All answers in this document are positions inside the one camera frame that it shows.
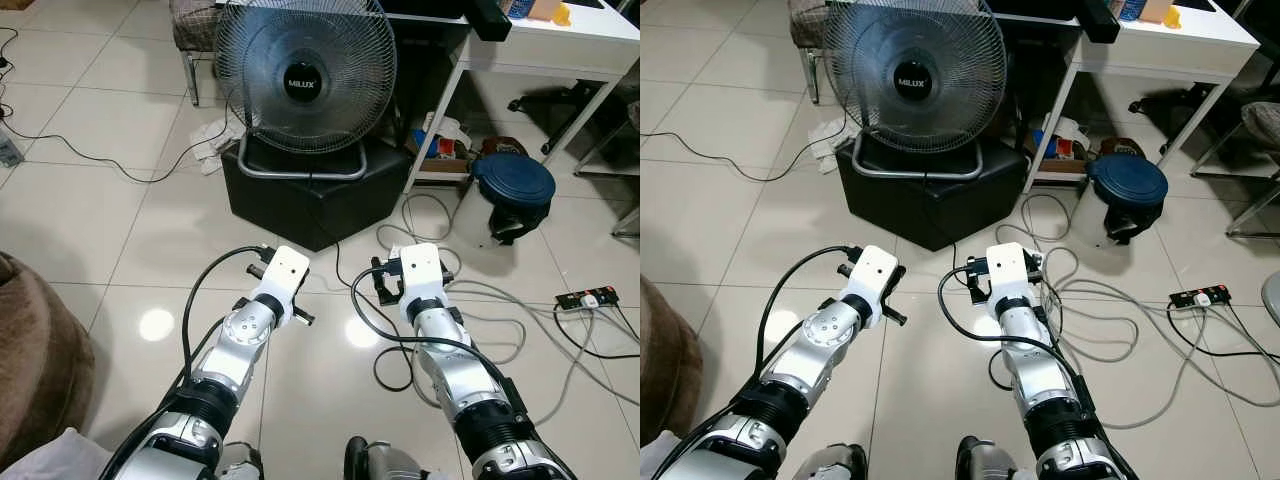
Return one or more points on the black bar speaker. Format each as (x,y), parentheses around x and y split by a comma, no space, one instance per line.
(1100,22)
(492,20)

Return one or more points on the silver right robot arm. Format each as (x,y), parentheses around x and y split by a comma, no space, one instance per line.
(1030,345)
(450,345)

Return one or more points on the black leather ottoman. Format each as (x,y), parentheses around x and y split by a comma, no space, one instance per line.
(930,215)
(310,212)

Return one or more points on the black bin with blue lid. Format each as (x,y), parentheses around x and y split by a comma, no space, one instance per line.
(1128,182)
(512,180)

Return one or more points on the metal frame chair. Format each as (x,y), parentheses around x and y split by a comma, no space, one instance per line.
(626,224)
(1262,125)

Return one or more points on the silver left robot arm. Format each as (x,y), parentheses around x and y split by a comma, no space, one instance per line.
(810,345)
(235,355)

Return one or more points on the white table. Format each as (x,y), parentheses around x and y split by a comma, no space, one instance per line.
(560,50)
(1170,50)

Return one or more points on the grey Milux floor fan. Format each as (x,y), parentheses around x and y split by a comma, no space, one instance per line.
(912,82)
(300,82)

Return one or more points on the robot left leg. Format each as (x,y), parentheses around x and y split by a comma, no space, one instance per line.
(835,462)
(240,462)

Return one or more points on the brown velvet sofa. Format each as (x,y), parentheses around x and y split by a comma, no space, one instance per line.
(40,360)
(665,360)

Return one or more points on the white crumpled cloth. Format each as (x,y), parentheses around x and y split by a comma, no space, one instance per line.
(830,145)
(215,150)

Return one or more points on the cardboard box with clutter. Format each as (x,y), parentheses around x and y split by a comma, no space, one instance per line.
(445,150)
(1060,150)

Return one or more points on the robot right leg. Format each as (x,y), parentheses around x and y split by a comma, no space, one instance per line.
(385,462)
(990,462)

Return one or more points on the small grey power device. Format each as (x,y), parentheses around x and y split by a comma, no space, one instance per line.
(8,152)

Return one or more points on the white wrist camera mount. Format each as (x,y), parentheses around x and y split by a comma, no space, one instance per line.
(1010,268)
(420,268)
(285,268)
(873,268)

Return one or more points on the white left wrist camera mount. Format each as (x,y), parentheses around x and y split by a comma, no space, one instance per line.
(873,268)
(285,268)

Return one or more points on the brown cushioned metal chair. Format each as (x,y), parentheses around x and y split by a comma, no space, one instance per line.
(195,25)
(810,25)

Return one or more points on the blue can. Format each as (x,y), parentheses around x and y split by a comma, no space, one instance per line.
(520,7)
(1132,8)

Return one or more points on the robot leg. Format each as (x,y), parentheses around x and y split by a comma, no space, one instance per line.
(835,462)
(990,462)
(385,462)
(240,462)

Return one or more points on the black power strip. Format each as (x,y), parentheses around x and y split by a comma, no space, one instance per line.
(590,298)
(1200,297)

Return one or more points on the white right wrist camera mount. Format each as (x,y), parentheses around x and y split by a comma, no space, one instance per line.
(1010,268)
(420,268)

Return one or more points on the tan cardboard packet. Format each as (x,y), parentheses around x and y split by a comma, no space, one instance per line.
(541,9)
(1156,10)

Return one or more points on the small orange object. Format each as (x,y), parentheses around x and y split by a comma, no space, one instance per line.
(561,16)
(1173,17)

